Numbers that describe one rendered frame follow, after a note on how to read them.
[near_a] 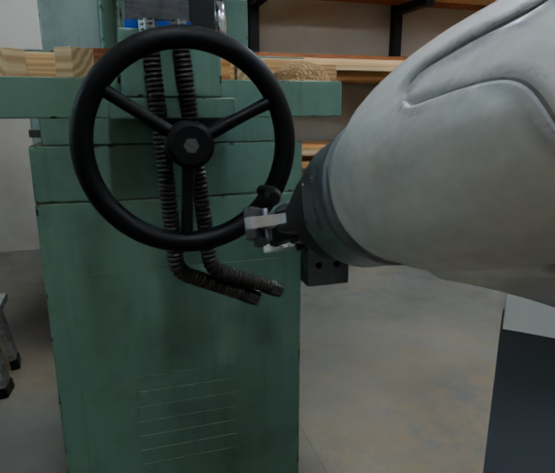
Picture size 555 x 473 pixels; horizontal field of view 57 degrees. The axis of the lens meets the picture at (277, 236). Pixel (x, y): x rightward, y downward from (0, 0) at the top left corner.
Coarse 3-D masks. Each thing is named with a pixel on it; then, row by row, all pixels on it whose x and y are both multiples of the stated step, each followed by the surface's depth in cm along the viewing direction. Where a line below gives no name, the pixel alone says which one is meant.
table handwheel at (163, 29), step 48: (144, 48) 60; (192, 48) 63; (240, 48) 64; (96, 96) 60; (192, 144) 63; (288, 144) 68; (96, 192) 63; (192, 192) 67; (144, 240) 66; (192, 240) 68
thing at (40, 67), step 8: (32, 64) 87; (40, 64) 88; (48, 64) 88; (232, 64) 97; (272, 64) 99; (280, 64) 100; (320, 64) 102; (328, 64) 102; (32, 72) 88; (40, 72) 88; (48, 72) 88; (232, 72) 97; (272, 72) 99; (328, 72) 103
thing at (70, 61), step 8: (56, 48) 76; (64, 48) 75; (72, 48) 75; (80, 48) 76; (56, 56) 76; (64, 56) 76; (72, 56) 75; (80, 56) 77; (88, 56) 78; (56, 64) 77; (64, 64) 76; (72, 64) 75; (80, 64) 77; (88, 64) 78; (56, 72) 77; (64, 72) 76; (72, 72) 76; (80, 72) 77
